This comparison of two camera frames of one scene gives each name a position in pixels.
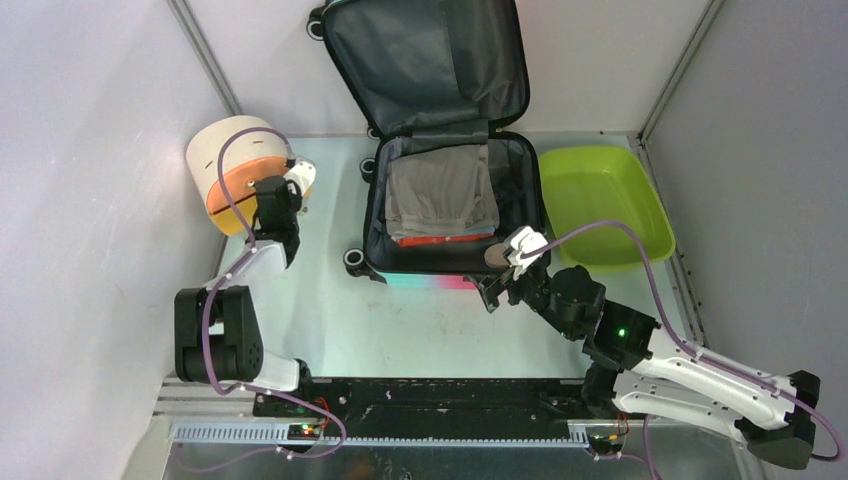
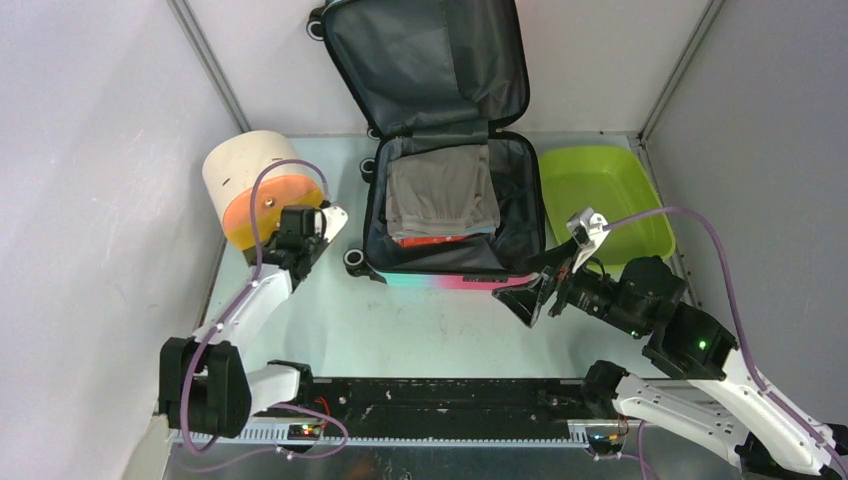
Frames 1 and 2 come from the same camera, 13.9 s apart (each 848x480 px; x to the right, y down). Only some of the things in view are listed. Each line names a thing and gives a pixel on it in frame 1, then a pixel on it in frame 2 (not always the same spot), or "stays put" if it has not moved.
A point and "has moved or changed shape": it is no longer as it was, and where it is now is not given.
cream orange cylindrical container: (246, 159) has moved or changed shape
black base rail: (438, 406) stays put
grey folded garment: (440, 192) stays put
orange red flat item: (404, 240) stays put
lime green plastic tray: (586, 186) stays put
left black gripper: (294, 193) -> (321, 244)
